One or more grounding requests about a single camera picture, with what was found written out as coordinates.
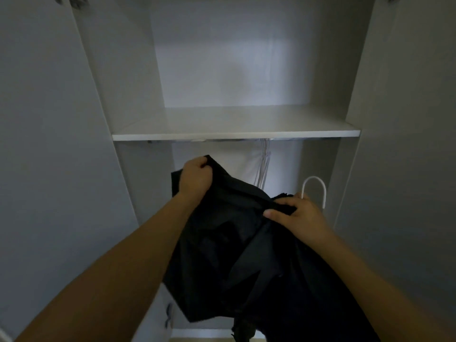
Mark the person's right hand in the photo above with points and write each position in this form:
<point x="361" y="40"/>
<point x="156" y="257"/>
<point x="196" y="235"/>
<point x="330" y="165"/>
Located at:
<point x="302" y="217"/>

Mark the person's left hand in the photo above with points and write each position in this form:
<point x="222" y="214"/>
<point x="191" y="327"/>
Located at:
<point x="194" y="178"/>

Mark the person's left thumb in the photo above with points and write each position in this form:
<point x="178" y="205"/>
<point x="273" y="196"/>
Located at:
<point x="204" y="163"/>

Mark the person's right thumb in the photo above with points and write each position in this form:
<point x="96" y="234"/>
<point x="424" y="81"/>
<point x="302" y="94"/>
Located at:
<point x="279" y="214"/>

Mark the white clothes hanger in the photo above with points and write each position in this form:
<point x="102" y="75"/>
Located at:
<point x="315" y="186"/>

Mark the black garment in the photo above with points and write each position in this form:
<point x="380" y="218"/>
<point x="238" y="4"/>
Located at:
<point x="249" y="259"/>

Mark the person's left forearm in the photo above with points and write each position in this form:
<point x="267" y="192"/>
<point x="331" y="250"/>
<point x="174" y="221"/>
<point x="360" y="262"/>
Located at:
<point x="110" y="274"/>

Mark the person's right forearm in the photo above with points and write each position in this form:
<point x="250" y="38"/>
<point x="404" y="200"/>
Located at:
<point x="374" y="292"/>

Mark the white wardrobe shelf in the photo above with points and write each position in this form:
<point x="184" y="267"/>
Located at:
<point x="235" y="122"/>

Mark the white wardrobe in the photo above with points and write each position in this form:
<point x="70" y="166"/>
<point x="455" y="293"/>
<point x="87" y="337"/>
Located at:
<point x="235" y="85"/>

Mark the white wardrobe door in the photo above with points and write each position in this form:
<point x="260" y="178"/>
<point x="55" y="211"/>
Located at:
<point x="53" y="156"/>
<point x="409" y="138"/>

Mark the metal hanging rail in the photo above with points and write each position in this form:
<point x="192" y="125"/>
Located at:
<point x="235" y="140"/>

